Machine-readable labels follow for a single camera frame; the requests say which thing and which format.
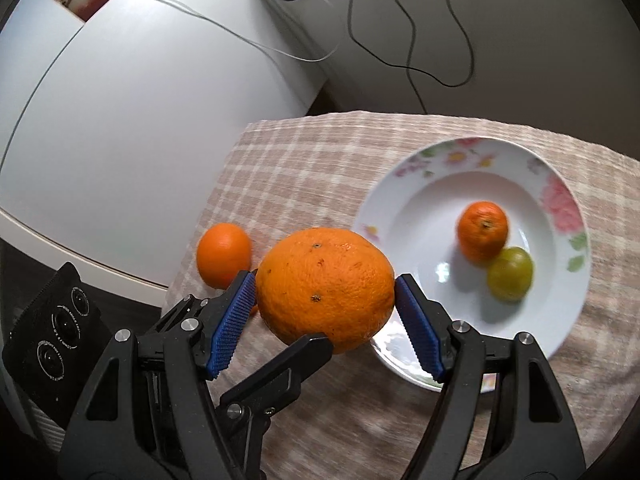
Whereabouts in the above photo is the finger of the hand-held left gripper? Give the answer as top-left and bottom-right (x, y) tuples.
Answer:
(219, 334), (335, 480)

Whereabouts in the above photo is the large orange with dark spots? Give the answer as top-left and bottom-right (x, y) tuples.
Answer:
(255, 227), (397, 356)

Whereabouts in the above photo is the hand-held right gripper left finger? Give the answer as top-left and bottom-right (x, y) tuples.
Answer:
(59, 270), (266, 480)

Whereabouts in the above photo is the beige checked blanket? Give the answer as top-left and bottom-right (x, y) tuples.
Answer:
(161, 110), (640, 480)

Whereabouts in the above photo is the white floral plate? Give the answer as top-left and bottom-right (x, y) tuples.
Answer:
(352, 137), (592, 392)

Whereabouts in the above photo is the black cable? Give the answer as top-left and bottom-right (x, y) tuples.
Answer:
(344, 0), (475, 87)
(382, 0), (428, 115)

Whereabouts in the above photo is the small mandarin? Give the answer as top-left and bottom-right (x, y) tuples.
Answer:
(456, 201), (509, 264)
(196, 222), (253, 291)

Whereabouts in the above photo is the white ribbed object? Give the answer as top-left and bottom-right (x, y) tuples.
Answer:
(0, 360), (68, 441)

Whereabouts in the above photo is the small yellowish fruit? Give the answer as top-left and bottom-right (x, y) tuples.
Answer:
(487, 246), (535, 302)

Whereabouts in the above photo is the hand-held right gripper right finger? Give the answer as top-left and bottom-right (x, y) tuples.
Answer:
(395, 274), (587, 480)

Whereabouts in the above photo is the white cable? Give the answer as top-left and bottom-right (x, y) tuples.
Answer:
(82, 0), (343, 63)

